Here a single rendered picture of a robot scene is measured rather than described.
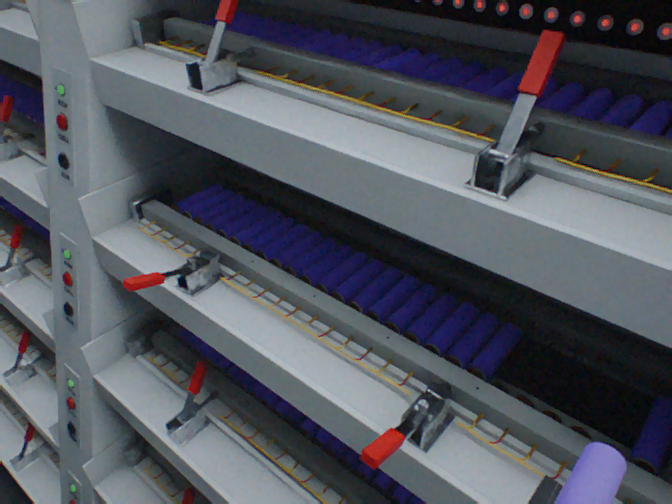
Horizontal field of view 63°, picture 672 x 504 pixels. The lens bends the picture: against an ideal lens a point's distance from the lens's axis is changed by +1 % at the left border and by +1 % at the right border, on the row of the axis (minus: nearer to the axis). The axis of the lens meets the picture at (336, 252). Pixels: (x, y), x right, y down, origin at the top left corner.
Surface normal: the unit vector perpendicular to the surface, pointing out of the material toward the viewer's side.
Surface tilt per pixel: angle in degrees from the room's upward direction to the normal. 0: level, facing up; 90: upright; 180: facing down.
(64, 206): 90
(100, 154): 90
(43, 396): 17
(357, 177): 107
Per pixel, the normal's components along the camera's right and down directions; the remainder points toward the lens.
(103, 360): 0.76, 0.38
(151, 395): -0.01, -0.80
